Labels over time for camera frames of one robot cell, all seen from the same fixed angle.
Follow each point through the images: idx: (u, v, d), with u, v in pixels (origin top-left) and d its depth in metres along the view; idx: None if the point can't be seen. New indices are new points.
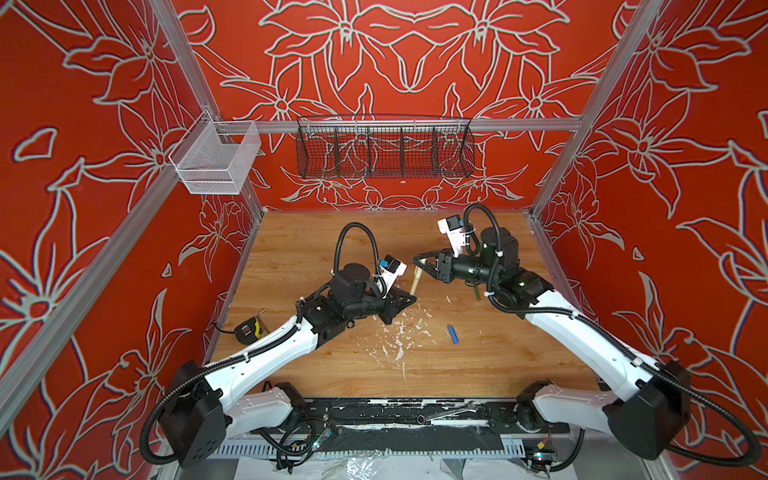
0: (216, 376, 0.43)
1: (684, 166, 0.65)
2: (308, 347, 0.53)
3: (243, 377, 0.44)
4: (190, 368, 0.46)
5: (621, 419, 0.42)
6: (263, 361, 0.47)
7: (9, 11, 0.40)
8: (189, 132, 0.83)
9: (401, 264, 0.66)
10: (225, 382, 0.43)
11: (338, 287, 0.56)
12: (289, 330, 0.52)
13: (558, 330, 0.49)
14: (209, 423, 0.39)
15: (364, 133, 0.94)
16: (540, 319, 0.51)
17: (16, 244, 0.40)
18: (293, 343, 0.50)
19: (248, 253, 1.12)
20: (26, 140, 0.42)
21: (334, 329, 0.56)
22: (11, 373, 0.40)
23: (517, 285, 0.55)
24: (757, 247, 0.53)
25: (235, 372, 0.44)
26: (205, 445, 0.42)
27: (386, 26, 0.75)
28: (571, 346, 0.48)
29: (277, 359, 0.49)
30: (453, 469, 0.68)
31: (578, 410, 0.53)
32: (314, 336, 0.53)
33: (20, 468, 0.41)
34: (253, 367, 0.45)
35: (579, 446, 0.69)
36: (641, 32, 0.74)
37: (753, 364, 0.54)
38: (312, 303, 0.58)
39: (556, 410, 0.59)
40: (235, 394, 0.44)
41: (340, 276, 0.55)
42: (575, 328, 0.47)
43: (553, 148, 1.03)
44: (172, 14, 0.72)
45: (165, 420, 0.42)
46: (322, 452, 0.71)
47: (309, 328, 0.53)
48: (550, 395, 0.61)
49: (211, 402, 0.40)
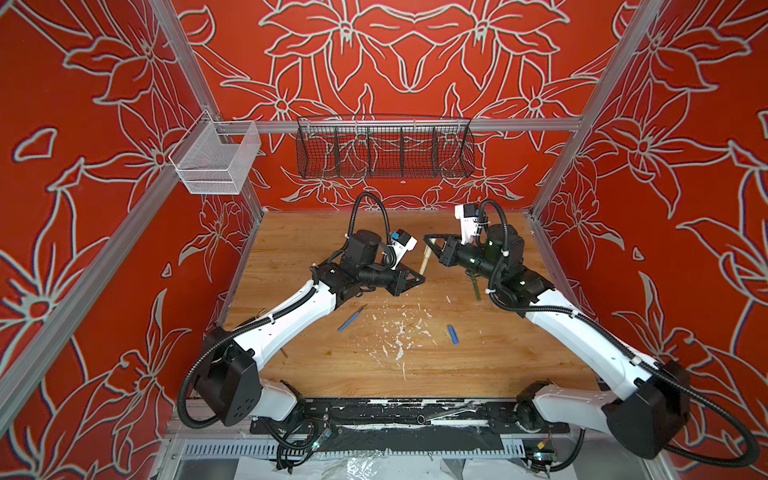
0: (246, 338, 0.44)
1: (684, 166, 0.65)
2: (328, 307, 0.55)
3: (270, 337, 0.45)
4: (216, 332, 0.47)
5: (618, 418, 0.43)
6: (287, 322, 0.48)
7: (9, 11, 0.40)
8: (189, 132, 0.83)
9: (411, 238, 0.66)
10: (255, 342, 0.44)
11: (353, 249, 0.58)
12: (308, 292, 0.53)
13: (557, 329, 0.50)
14: (246, 381, 0.41)
15: (364, 133, 0.94)
16: (539, 319, 0.52)
17: (15, 244, 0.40)
18: (313, 303, 0.52)
19: (248, 253, 1.12)
20: (26, 140, 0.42)
21: (350, 289, 0.58)
22: (11, 373, 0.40)
23: (518, 284, 0.55)
24: (758, 247, 0.52)
25: (262, 333, 0.45)
26: (244, 403, 0.44)
27: (386, 26, 0.75)
28: (569, 344, 0.49)
29: (300, 319, 0.50)
30: (453, 469, 0.68)
31: (576, 409, 0.53)
32: (332, 296, 0.55)
33: (20, 468, 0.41)
34: (279, 328, 0.47)
35: (579, 447, 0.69)
36: (641, 32, 0.74)
37: (753, 364, 0.54)
38: (325, 267, 0.58)
39: (555, 410, 0.59)
40: (266, 354, 0.45)
41: (355, 239, 0.57)
42: (573, 327, 0.48)
43: (553, 148, 1.03)
44: (172, 14, 0.72)
45: (202, 385, 0.44)
46: (322, 452, 0.71)
47: (326, 289, 0.54)
48: (549, 395, 0.61)
49: (245, 360, 0.41)
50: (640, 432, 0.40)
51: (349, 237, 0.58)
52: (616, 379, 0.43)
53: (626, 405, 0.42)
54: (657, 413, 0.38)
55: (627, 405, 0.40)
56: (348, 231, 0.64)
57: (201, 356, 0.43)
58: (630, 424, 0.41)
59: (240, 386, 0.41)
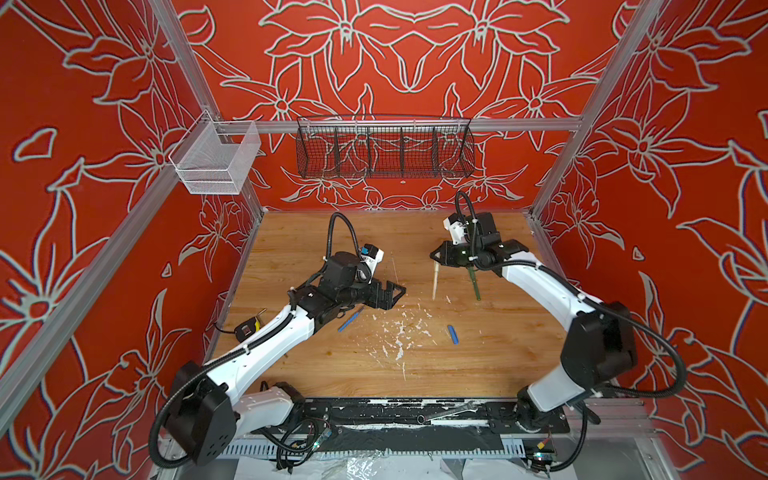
0: (219, 371, 0.43)
1: (684, 166, 0.65)
2: (306, 334, 0.54)
3: (246, 369, 0.44)
4: (190, 368, 0.42)
5: (568, 351, 0.48)
6: (264, 351, 0.47)
7: (9, 11, 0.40)
8: (189, 132, 0.83)
9: (380, 250, 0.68)
10: (229, 376, 0.42)
11: (331, 271, 0.59)
12: (285, 318, 0.52)
13: (523, 280, 0.57)
14: (218, 418, 0.39)
15: (364, 133, 0.94)
16: (508, 273, 0.60)
17: (16, 244, 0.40)
18: (291, 330, 0.51)
19: (248, 253, 1.12)
20: (26, 140, 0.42)
21: (329, 314, 0.58)
22: (11, 373, 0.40)
23: (496, 247, 0.63)
24: (757, 247, 0.53)
25: (237, 364, 0.44)
26: (218, 439, 0.42)
27: (386, 26, 0.75)
28: (532, 293, 0.56)
29: (277, 347, 0.49)
30: (453, 469, 0.68)
31: (557, 380, 0.55)
32: (311, 321, 0.54)
33: (20, 468, 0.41)
34: (256, 357, 0.46)
35: (579, 450, 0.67)
36: (641, 32, 0.74)
37: (754, 364, 0.54)
38: (304, 291, 0.58)
39: (545, 395, 0.60)
40: (241, 387, 0.44)
41: (334, 261, 0.58)
42: (536, 274, 0.55)
43: (553, 148, 1.03)
44: (172, 14, 0.72)
45: (172, 424, 0.42)
46: (322, 452, 0.71)
47: (304, 314, 0.54)
48: (539, 381, 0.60)
49: (219, 395, 0.40)
50: (582, 364, 0.45)
51: (328, 259, 0.58)
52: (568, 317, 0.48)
53: (570, 335, 0.46)
54: (593, 341, 0.43)
55: (571, 336, 0.46)
56: (326, 254, 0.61)
57: (171, 396, 0.41)
58: (576, 357, 0.46)
59: (212, 424, 0.39)
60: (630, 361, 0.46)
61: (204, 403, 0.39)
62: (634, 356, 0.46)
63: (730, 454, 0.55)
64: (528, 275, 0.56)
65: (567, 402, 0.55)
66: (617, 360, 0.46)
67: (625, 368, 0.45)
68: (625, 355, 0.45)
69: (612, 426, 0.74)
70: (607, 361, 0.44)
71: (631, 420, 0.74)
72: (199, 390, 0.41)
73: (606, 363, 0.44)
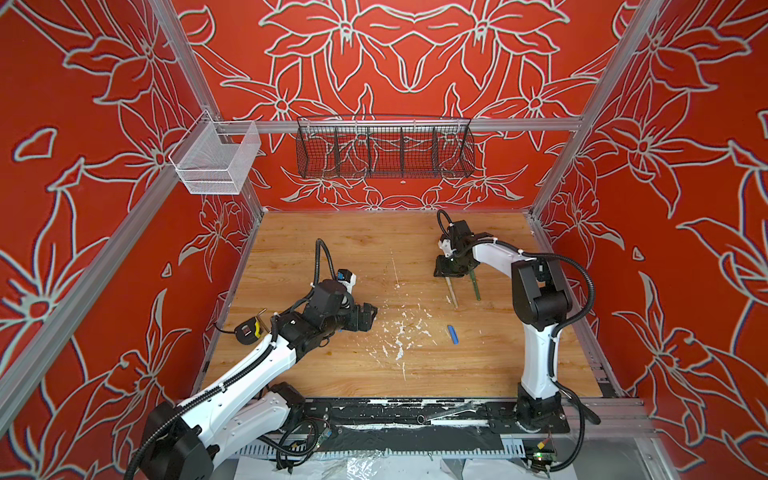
0: (193, 413, 0.42)
1: (684, 166, 0.65)
2: (287, 364, 0.53)
3: (222, 408, 0.43)
4: (165, 409, 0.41)
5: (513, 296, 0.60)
6: (241, 388, 0.46)
7: (9, 11, 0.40)
8: (189, 132, 0.83)
9: (354, 276, 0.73)
10: (202, 418, 0.41)
11: (317, 298, 0.58)
12: (264, 350, 0.51)
13: (485, 256, 0.72)
14: (191, 462, 0.39)
15: (364, 133, 0.94)
16: (477, 253, 0.75)
17: (15, 244, 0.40)
18: (270, 363, 0.50)
19: (248, 252, 1.13)
20: (26, 140, 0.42)
21: (312, 343, 0.57)
22: (11, 373, 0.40)
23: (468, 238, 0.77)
24: (757, 247, 0.53)
25: (212, 404, 0.43)
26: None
27: (386, 26, 0.75)
28: (492, 263, 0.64)
29: (254, 383, 0.48)
30: (453, 469, 0.68)
31: (531, 350, 0.62)
32: (291, 352, 0.52)
33: (20, 468, 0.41)
34: (232, 395, 0.45)
35: (579, 448, 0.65)
36: (641, 32, 0.74)
37: (753, 364, 0.54)
38: (286, 317, 0.57)
39: (530, 376, 0.64)
40: (215, 427, 0.43)
41: (321, 288, 0.58)
42: (493, 245, 0.70)
43: (553, 148, 1.03)
44: (172, 14, 0.72)
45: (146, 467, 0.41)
46: (322, 452, 0.71)
47: (285, 344, 0.53)
48: (524, 367, 0.66)
49: (192, 439, 0.39)
50: (523, 304, 0.57)
51: (315, 286, 0.58)
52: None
53: (513, 281, 0.59)
54: (527, 281, 0.56)
55: (513, 281, 0.59)
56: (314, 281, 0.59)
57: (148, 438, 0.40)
58: (520, 300, 0.58)
59: (185, 470, 0.38)
60: (564, 302, 0.57)
61: (176, 448, 0.38)
62: (567, 298, 0.57)
63: (730, 454, 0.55)
64: (487, 249, 0.71)
65: (546, 370, 0.62)
66: (548, 298, 0.57)
67: (559, 308, 0.57)
68: (557, 297, 0.57)
69: (613, 426, 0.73)
70: (542, 299, 0.57)
71: (630, 420, 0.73)
72: (175, 430, 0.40)
73: (538, 301, 0.56)
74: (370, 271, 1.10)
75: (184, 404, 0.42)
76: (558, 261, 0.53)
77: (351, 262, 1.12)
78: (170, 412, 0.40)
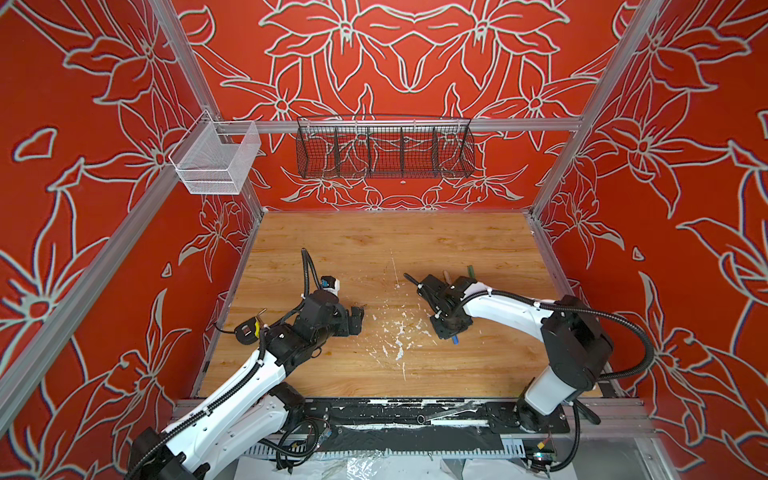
0: (178, 440, 0.41)
1: (684, 166, 0.65)
2: (277, 379, 0.52)
3: (206, 433, 0.43)
4: (149, 435, 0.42)
5: (558, 361, 0.47)
6: (228, 409, 0.45)
7: (9, 11, 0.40)
8: (189, 132, 0.83)
9: (338, 282, 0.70)
10: (188, 443, 0.41)
11: (308, 310, 0.57)
12: (251, 369, 0.50)
13: (485, 309, 0.58)
14: None
15: (364, 133, 0.94)
16: (470, 307, 0.61)
17: (16, 244, 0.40)
18: (257, 381, 0.49)
19: (248, 252, 1.13)
20: (26, 141, 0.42)
21: (302, 355, 0.55)
22: (12, 373, 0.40)
23: (449, 290, 0.64)
24: (757, 247, 0.53)
25: (197, 428, 0.43)
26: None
27: (387, 26, 0.75)
28: (498, 317, 0.57)
29: (243, 400, 0.47)
30: (453, 469, 0.68)
31: (550, 382, 0.55)
32: (280, 368, 0.51)
33: (20, 468, 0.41)
34: (217, 418, 0.44)
35: (575, 449, 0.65)
36: (641, 32, 0.74)
37: (753, 364, 0.54)
38: (277, 330, 0.56)
39: (544, 400, 0.60)
40: (201, 451, 0.42)
41: (311, 300, 0.57)
42: (490, 300, 0.57)
43: (553, 148, 1.03)
44: (172, 14, 0.72)
45: None
46: (322, 452, 0.71)
47: (273, 360, 0.52)
48: (533, 385, 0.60)
49: (176, 468, 0.39)
50: (572, 366, 0.45)
51: (306, 297, 0.57)
52: (535, 327, 0.49)
53: (552, 346, 0.46)
54: (568, 341, 0.45)
55: (552, 347, 0.46)
56: (305, 292, 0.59)
57: (133, 468, 0.39)
58: (566, 364, 0.46)
59: None
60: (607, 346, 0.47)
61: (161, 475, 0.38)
62: (607, 340, 0.48)
63: (730, 455, 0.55)
64: (486, 303, 0.57)
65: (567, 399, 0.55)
66: (597, 350, 0.47)
67: (605, 356, 0.47)
68: (599, 342, 0.48)
69: (613, 426, 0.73)
70: (589, 356, 0.46)
71: (631, 420, 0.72)
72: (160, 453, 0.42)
73: (591, 359, 0.46)
74: (370, 270, 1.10)
75: (168, 431, 0.42)
76: (582, 305, 0.48)
77: (351, 262, 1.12)
78: (154, 438, 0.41)
